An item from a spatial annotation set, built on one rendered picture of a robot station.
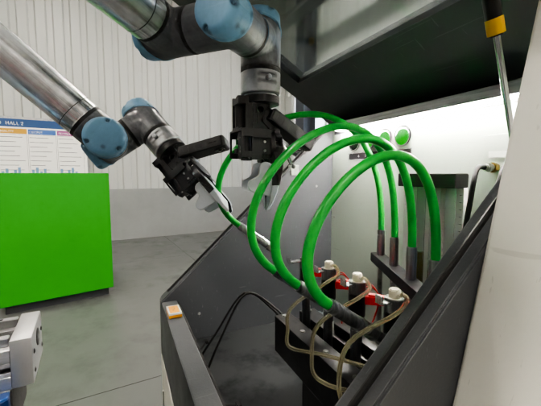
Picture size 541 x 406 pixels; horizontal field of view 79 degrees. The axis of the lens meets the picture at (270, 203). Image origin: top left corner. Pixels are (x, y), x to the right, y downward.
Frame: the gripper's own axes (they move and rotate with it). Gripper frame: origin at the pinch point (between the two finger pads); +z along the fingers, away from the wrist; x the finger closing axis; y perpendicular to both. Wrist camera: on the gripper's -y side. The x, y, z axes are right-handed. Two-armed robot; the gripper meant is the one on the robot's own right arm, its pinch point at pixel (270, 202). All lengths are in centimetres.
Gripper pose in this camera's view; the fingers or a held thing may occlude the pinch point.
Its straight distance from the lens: 64.3
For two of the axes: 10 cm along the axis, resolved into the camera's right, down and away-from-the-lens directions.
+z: 0.0, 10.0, 0.9
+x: 4.2, 0.8, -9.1
